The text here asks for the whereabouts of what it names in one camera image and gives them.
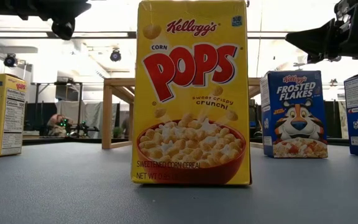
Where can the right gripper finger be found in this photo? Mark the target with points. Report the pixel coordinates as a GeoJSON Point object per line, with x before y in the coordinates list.
{"type": "Point", "coordinates": [315, 41]}

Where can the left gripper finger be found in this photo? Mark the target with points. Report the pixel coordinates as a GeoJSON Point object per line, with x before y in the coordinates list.
{"type": "Point", "coordinates": [76, 6]}

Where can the yellow Corn Pops cereal box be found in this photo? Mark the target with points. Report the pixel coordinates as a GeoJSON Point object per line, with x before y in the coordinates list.
{"type": "Point", "coordinates": [191, 93]}
{"type": "Point", "coordinates": [2, 124]}

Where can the black background robot arm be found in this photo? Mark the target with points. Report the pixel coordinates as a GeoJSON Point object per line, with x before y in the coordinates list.
{"type": "Point", "coordinates": [85, 127]}

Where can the wooden slatted shelf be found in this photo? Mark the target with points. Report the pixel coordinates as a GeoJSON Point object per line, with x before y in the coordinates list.
{"type": "Point", "coordinates": [107, 118]}

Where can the black ceiling spotlight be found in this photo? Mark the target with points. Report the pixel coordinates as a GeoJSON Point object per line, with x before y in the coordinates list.
{"type": "Point", "coordinates": [115, 55]}
{"type": "Point", "coordinates": [10, 60]}

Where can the black room partition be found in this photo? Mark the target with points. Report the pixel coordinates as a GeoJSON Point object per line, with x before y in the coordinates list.
{"type": "Point", "coordinates": [39, 115]}
{"type": "Point", "coordinates": [255, 112]}
{"type": "Point", "coordinates": [332, 118]}

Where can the white cloth cover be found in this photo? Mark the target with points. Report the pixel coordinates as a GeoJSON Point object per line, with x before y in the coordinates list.
{"type": "Point", "coordinates": [104, 115]}

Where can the blue-grey table mat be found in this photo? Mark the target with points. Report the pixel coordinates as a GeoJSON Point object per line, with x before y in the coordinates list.
{"type": "Point", "coordinates": [73, 193]}

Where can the black metal rack frame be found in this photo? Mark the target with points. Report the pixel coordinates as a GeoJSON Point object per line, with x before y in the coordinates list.
{"type": "Point", "coordinates": [57, 83]}

